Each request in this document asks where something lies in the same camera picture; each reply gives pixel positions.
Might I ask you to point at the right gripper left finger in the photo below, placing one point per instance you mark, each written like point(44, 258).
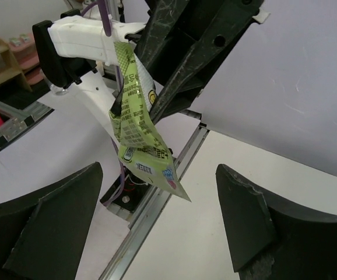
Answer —
point(43, 233)

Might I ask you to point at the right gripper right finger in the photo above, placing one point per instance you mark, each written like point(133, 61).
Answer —
point(271, 237)

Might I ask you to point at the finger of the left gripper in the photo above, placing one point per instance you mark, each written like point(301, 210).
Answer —
point(172, 29)
point(224, 23)

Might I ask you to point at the green snack packet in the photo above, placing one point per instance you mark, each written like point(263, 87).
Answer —
point(142, 149)

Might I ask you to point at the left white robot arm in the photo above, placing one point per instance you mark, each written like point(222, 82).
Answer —
point(70, 47)

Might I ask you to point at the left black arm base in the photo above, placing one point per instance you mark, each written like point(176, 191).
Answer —
point(133, 192)

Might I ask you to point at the wooden shelf unit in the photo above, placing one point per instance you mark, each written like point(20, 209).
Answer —
point(19, 61)

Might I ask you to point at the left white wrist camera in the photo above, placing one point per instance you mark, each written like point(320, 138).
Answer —
point(261, 16)

